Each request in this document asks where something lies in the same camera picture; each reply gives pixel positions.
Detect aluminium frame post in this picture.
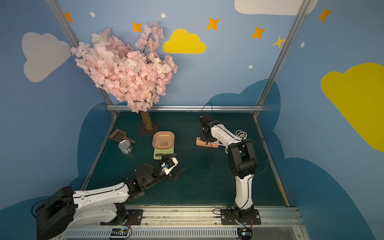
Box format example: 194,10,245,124
256,0,311,107

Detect brown litter scoop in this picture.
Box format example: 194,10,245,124
109,129,136,144

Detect orange power strip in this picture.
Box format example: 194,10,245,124
196,137,220,148

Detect white power strip cable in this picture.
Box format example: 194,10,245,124
218,129,249,146

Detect pink panda dish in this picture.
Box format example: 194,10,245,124
152,131,175,150

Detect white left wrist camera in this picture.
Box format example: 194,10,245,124
162,158,179,175

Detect slotted aluminium base rail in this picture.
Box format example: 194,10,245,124
55,205,310,240

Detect aluminium frame rail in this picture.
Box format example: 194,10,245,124
106,104,265,113

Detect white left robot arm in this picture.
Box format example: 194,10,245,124
36,154,179,240

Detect pink cherry blossom tree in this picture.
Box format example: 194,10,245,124
71,22,178,134

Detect silver tin can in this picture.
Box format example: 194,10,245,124
118,140,133,155

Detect green electronic scale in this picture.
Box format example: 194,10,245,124
153,146,174,160

